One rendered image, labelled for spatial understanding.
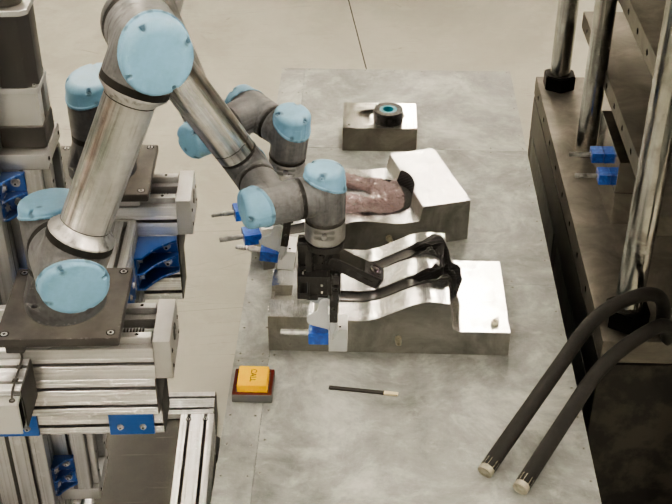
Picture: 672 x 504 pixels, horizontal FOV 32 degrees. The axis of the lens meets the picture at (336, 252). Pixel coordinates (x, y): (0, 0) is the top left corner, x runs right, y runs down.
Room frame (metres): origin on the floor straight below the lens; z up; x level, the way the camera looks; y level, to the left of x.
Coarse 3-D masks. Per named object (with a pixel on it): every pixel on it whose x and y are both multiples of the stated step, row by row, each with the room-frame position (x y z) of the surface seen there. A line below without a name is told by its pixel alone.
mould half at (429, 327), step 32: (384, 256) 2.09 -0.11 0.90; (416, 256) 2.05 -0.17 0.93; (352, 288) 1.99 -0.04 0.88; (416, 288) 1.93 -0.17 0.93; (448, 288) 1.93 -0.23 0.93; (480, 288) 2.03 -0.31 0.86; (288, 320) 1.88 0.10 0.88; (352, 320) 1.88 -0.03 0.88; (384, 320) 1.88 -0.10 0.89; (416, 320) 1.88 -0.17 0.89; (448, 320) 1.87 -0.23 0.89; (480, 320) 1.91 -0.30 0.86; (384, 352) 1.88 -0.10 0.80; (416, 352) 1.88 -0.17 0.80; (448, 352) 1.87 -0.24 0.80; (480, 352) 1.87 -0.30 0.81
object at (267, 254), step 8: (296, 240) 2.08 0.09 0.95; (240, 248) 2.07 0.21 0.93; (248, 248) 2.07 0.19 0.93; (256, 248) 2.07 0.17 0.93; (264, 248) 2.06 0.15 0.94; (288, 248) 2.05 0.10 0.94; (264, 256) 2.05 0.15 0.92; (272, 256) 2.05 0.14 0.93; (288, 256) 2.05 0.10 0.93; (280, 264) 2.05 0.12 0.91; (288, 264) 2.05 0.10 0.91
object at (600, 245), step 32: (544, 96) 3.10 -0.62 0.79; (576, 96) 3.10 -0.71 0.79; (544, 128) 2.97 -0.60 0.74; (576, 128) 2.90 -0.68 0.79; (576, 160) 2.72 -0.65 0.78; (576, 192) 2.55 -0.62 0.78; (576, 224) 2.40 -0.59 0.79; (608, 224) 2.40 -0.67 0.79; (576, 256) 2.31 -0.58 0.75; (608, 256) 2.26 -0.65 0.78; (608, 288) 2.13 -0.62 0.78; (640, 352) 1.94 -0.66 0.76
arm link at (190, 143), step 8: (168, 0) 2.07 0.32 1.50; (176, 8) 2.07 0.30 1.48; (176, 16) 2.06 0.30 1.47; (184, 24) 2.08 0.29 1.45; (200, 64) 2.04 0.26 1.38; (232, 112) 2.02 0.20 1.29; (184, 120) 1.99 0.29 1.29; (184, 128) 1.96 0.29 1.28; (184, 136) 1.96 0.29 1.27; (192, 136) 1.95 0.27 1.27; (184, 144) 1.96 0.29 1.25; (192, 144) 1.95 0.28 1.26; (200, 144) 1.94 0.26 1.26; (184, 152) 1.97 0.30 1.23; (192, 152) 1.95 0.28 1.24; (200, 152) 1.94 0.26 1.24; (208, 152) 1.95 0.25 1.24
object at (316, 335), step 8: (344, 320) 1.79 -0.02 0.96; (312, 328) 1.78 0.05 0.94; (320, 328) 1.78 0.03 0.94; (344, 328) 1.76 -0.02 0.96; (312, 336) 1.76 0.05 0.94; (320, 336) 1.76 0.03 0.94; (328, 336) 1.76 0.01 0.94; (336, 336) 1.76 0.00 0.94; (344, 336) 1.76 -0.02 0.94; (320, 344) 1.76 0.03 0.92; (328, 344) 1.76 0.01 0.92; (336, 344) 1.76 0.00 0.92; (344, 344) 1.76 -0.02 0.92
